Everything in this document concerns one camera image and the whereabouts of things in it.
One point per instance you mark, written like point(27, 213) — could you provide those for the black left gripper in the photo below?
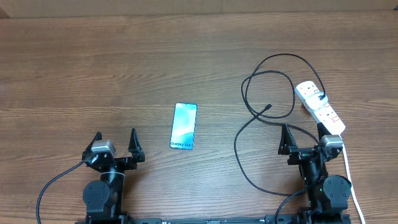
point(130, 162)

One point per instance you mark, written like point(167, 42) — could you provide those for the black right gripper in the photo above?
point(286, 147)

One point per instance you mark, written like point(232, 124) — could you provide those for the blue Galaxy smartphone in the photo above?
point(183, 126)

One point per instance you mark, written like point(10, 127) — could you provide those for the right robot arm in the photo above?
point(327, 194)

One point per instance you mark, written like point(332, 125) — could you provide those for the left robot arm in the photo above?
point(104, 197)

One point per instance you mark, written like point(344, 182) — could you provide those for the white charger plug adapter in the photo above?
point(315, 102)

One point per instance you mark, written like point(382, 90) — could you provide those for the white power strip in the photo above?
point(325, 115)

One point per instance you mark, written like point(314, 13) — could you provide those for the cardboard backdrop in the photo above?
point(82, 8)

